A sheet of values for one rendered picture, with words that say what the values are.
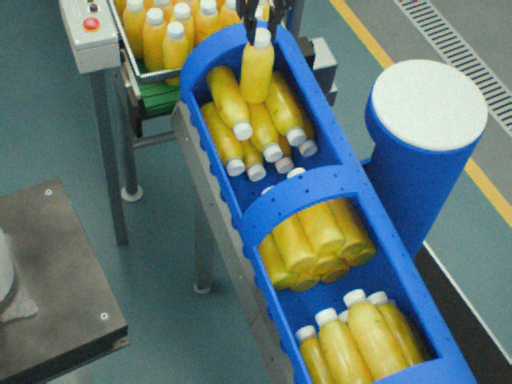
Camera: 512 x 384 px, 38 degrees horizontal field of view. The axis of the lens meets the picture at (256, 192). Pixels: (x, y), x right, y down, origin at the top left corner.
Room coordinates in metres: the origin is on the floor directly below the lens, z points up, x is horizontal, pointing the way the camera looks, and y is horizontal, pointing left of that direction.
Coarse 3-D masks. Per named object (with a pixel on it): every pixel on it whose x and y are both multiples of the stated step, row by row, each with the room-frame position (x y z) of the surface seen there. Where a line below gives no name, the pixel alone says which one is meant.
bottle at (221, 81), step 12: (216, 72) 1.11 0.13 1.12; (228, 72) 1.12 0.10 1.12; (216, 84) 1.08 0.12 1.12; (228, 84) 1.08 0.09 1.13; (216, 96) 1.06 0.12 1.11; (228, 96) 1.05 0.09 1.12; (240, 96) 1.06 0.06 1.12; (228, 108) 1.02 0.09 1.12; (240, 108) 1.02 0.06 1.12; (228, 120) 1.00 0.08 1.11; (240, 120) 1.00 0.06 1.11
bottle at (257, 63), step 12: (252, 48) 1.06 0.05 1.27; (264, 48) 1.06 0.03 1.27; (252, 60) 1.05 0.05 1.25; (264, 60) 1.05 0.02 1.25; (252, 72) 1.05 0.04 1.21; (264, 72) 1.05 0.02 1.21; (240, 84) 1.07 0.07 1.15; (252, 84) 1.05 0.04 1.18; (264, 84) 1.05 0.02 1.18; (252, 96) 1.05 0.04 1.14; (264, 96) 1.06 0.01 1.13
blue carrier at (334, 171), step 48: (240, 48) 1.16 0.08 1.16; (288, 48) 1.13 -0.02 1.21; (192, 96) 1.04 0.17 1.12; (336, 144) 0.89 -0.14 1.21; (240, 192) 0.90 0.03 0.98; (288, 192) 0.76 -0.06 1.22; (336, 192) 0.77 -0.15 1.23; (384, 240) 0.69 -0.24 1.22; (288, 288) 0.69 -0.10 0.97; (336, 288) 0.71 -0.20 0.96; (384, 288) 0.70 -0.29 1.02; (288, 336) 0.52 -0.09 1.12; (432, 336) 0.52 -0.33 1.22
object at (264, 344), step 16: (176, 112) 1.18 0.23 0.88; (176, 128) 1.15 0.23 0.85; (192, 144) 1.08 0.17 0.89; (192, 160) 1.05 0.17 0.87; (192, 176) 1.02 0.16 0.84; (208, 192) 0.95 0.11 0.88; (208, 208) 0.92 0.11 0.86; (224, 224) 0.86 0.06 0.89; (224, 240) 0.84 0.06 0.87; (224, 256) 0.81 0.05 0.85; (240, 272) 0.75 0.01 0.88; (240, 288) 0.73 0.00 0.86; (256, 304) 0.68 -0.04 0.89; (256, 320) 0.65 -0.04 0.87; (256, 336) 0.62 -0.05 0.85; (272, 352) 0.58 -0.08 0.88; (272, 368) 0.55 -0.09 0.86
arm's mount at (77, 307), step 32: (32, 192) 0.75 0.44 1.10; (64, 192) 0.76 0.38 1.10; (0, 224) 0.67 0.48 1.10; (32, 224) 0.68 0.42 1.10; (64, 224) 0.69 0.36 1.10; (32, 256) 0.61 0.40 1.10; (64, 256) 0.62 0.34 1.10; (96, 256) 0.63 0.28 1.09; (32, 288) 0.55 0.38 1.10; (64, 288) 0.56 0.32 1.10; (96, 288) 0.57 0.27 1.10; (32, 320) 0.49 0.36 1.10; (64, 320) 0.50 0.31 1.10; (96, 320) 0.51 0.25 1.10; (0, 352) 0.42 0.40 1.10; (32, 352) 0.43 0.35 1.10; (64, 352) 0.44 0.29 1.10; (96, 352) 0.47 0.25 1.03
